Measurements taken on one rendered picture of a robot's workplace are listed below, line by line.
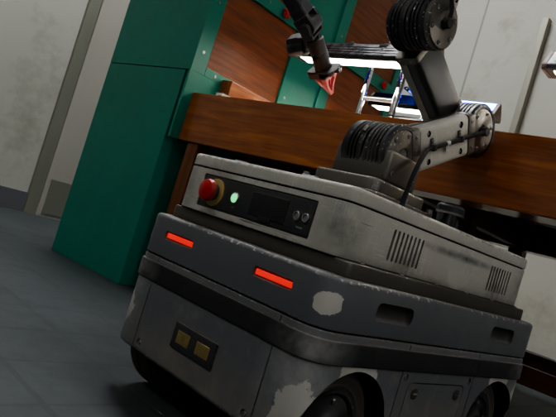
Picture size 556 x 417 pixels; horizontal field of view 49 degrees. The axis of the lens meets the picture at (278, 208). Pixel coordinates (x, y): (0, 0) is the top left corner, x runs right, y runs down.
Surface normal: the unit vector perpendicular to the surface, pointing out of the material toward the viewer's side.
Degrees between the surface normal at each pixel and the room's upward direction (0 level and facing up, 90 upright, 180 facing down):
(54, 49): 90
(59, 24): 90
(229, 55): 90
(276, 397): 90
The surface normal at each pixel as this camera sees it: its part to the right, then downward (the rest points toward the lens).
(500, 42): -0.68, -0.23
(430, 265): 0.66, 0.18
